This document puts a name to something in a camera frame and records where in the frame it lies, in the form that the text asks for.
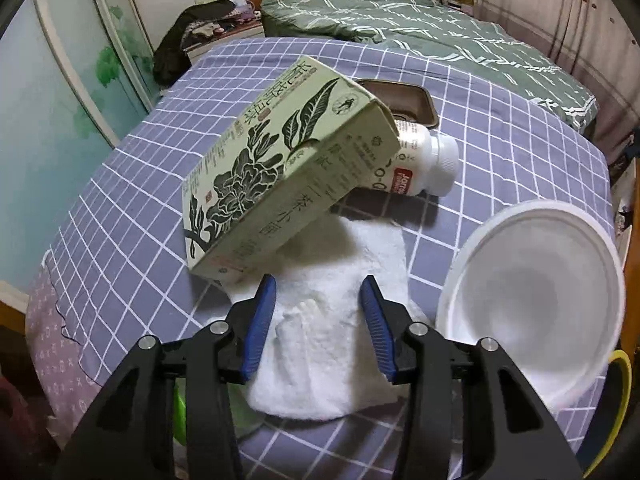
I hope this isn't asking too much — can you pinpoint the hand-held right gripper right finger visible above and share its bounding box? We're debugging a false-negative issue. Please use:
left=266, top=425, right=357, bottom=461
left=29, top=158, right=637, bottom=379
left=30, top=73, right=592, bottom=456
left=357, top=275, right=583, bottom=480

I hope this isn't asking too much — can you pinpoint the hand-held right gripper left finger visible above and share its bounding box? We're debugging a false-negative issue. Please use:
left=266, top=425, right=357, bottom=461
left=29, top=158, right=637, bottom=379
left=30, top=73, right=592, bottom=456
left=52, top=274, right=278, bottom=480

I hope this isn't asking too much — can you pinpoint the white fluffy towel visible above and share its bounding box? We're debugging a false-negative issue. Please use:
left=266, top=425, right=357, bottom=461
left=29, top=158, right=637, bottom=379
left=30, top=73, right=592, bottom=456
left=247, top=212, right=426, bottom=421

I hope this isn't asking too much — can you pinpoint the yellow trash bin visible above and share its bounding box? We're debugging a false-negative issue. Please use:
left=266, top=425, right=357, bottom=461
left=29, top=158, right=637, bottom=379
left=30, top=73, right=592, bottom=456
left=582, top=349, right=633, bottom=480

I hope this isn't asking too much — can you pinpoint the green floral tea box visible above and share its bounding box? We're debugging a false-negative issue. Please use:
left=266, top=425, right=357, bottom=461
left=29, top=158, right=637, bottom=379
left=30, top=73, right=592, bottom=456
left=181, top=56, right=401, bottom=288

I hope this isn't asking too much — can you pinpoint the white plastic bowl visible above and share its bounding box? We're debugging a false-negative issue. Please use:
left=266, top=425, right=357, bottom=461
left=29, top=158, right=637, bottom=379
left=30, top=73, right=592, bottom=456
left=435, top=200, right=626, bottom=411

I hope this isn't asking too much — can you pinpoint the white pill bottle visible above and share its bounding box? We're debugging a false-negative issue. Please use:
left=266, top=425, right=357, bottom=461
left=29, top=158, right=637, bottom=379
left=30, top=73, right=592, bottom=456
left=350, top=120, right=460, bottom=198

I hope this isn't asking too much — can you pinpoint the brown plastic tray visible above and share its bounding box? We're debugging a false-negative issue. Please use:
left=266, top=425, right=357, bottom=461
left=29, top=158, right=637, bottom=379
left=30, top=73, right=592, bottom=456
left=357, top=79, right=441, bottom=128

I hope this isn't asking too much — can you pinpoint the dark red clothing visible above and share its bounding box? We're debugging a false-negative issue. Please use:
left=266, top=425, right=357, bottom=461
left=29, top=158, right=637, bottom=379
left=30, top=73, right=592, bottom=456
left=0, top=330, right=61, bottom=480

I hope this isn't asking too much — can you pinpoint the white nightstand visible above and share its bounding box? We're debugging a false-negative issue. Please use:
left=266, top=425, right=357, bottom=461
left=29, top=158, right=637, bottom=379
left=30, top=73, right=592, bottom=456
left=182, top=20, right=266, bottom=66

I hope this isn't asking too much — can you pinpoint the pile of dark clothes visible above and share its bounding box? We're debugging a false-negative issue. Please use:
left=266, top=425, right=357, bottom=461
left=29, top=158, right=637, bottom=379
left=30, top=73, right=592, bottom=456
left=152, top=2, right=261, bottom=86

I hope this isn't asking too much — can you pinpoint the green checked duvet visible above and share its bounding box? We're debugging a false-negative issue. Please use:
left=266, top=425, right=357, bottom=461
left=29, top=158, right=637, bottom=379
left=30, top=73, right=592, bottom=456
left=260, top=0, right=598, bottom=131

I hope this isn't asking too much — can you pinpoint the wardrobe with sliding doors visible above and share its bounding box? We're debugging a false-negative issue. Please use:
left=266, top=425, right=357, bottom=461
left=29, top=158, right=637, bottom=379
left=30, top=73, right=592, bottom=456
left=0, top=0, right=166, bottom=306

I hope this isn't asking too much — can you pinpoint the pink striped curtain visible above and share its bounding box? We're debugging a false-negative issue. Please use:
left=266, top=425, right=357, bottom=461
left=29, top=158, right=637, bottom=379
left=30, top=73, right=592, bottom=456
left=425, top=0, right=640, bottom=106

